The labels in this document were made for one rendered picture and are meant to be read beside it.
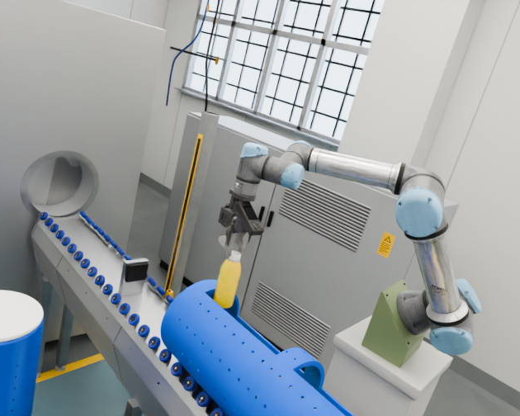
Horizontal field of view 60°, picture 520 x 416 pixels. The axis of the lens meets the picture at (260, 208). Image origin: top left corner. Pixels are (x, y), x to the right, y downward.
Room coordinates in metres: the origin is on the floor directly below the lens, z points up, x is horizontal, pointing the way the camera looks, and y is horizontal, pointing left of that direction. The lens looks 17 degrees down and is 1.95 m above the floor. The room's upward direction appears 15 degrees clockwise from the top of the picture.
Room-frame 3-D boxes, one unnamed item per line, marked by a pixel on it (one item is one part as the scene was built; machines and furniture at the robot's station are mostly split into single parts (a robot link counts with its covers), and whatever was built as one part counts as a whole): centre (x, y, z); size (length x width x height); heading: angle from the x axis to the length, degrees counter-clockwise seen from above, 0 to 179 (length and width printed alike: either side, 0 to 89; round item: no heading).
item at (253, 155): (1.33, 0.05, 1.67); 0.09 x 0.08 x 0.11; 75
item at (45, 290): (2.10, 0.99, 0.31); 0.06 x 0.06 x 0.63; 47
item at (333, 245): (3.32, -0.21, 0.72); 2.15 x 0.54 x 1.45; 53
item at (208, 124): (2.02, 0.32, 0.85); 0.06 x 0.06 x 1.70; 47
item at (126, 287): (1.67, 0.43, 1.00); 0.10 x 0.04 x 0.15; 137
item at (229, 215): (1.34, 0.06, 1.51); 0.09 x 0.08 x 0.12; 47
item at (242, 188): (1.33, 0.06, 1.60); 0.08 x 0.08 x 0.05
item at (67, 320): (2.20, 0.89, 0.31); 0.06 x 0.06 x 0.63; 47
